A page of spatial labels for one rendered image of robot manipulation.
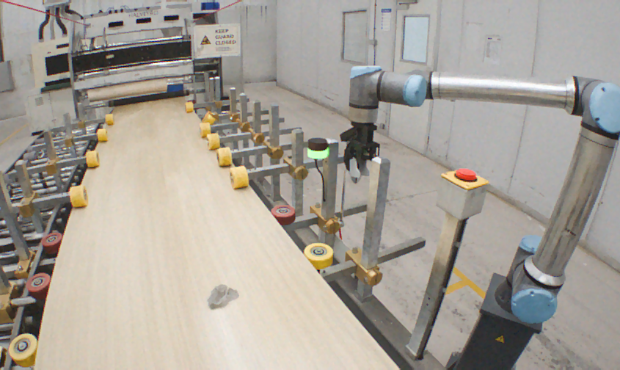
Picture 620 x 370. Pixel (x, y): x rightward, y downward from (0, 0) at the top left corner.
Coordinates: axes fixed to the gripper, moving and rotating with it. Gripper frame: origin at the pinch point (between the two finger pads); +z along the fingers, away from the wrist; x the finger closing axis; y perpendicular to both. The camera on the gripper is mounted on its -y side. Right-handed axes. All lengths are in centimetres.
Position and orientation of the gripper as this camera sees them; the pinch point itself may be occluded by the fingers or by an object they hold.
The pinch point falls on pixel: (354, 178)
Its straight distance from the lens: 111.7
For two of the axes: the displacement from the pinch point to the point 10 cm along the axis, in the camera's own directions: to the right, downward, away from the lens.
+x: 8.9, -1.7, 4.1
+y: 4.5, 3.8, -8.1
